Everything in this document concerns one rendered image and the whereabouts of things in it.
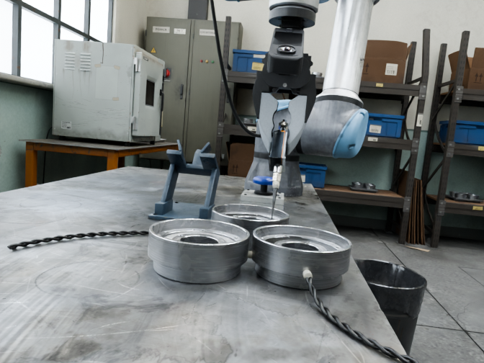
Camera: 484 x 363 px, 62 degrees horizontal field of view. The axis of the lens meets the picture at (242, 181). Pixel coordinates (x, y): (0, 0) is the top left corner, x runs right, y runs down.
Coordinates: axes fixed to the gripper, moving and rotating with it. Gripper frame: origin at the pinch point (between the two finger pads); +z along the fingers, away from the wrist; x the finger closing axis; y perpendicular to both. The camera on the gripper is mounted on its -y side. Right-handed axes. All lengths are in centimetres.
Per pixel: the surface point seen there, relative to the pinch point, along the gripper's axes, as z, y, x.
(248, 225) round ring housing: 9.6, -14.3, 2.1
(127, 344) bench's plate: 12.9, -38.0, 6.9
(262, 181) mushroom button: 6.1, 3.1, 2.4
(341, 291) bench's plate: 13.0, -23.0, -8.6
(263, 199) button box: 9.0, 1.6, 1.8
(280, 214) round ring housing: 9.4, -6.2, -1.4
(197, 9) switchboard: -126, 373, 119
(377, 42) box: -92, 336, -64
